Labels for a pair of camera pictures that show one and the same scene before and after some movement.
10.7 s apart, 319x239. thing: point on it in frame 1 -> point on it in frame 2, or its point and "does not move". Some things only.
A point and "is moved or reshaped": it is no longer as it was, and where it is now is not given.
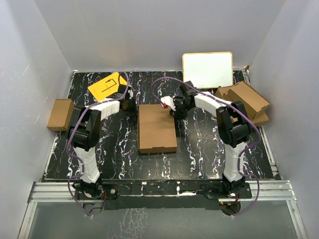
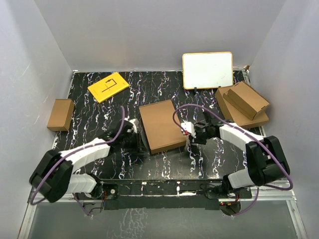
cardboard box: [156, 129] is moved or reshaped
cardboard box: [61, 115] does not move
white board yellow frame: [208, 69] does not move
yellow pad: [107, 87] does not move
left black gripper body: [131, 106] -> [131, 142]
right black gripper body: [182, 108] -> [202, 134]
